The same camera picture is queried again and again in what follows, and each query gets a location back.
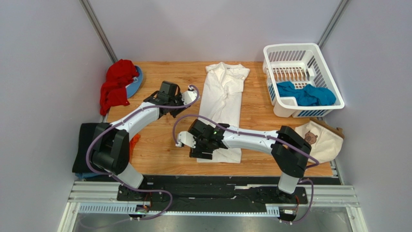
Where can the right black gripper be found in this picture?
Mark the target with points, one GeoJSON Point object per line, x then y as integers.
{"type": "Point", "coordinates": [199, 150]}

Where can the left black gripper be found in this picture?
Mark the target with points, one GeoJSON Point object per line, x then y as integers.
{"type": "Point", "coordinates": [175, 114]}

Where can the white printed t-shirt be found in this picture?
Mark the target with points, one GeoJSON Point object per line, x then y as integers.
{"type": "Point", "coordinates": [222, 93]}

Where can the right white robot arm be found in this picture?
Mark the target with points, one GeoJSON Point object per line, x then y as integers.
{"type": "Point", "coordinates": [289, 150]}

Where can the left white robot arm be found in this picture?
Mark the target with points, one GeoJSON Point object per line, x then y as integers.
{"type": "Point", "coordinates": [109, 151]}

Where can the blue cloth under stack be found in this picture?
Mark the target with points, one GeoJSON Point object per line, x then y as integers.
{"type": "Point", "coordinates": [86, 175]}

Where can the light blue cap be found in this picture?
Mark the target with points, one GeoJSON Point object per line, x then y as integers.
{"type": "Point", "coordinates": [133, 87]}

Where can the red t-shirt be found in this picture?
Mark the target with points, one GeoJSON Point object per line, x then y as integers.
{"type": "Point", "coordinates": [113, 90]}

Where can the orange t-shirt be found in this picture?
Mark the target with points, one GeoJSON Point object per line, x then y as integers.
{"type": "Point", "coordinates": [133, 142]}

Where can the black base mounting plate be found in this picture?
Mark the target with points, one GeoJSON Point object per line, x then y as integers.
{"type": "Point", "coordinates": [216, 194]}

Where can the white plastic basket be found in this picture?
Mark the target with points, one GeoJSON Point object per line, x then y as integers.
{"type": "Point", "coordinates": [301, 64]}

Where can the teal blue t-shirt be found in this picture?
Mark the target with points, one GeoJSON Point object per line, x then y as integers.
{"type": "Point", "coordinates": [308, 95]}

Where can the black folded t-shirt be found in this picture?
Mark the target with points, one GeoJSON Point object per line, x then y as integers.
{"type": "Point", "coordinates": [85, 138]}

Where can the cream tote bag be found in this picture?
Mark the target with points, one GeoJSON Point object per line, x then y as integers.
{"type": "Point", "coordinates": [326, 141]}

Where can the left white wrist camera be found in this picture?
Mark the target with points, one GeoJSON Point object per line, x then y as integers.
{"type": "Point", "coordinates": [191, 96]}

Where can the aluminium rail frame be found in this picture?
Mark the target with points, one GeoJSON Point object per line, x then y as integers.
{"type": "Point", "coordinates": [334, 208]}

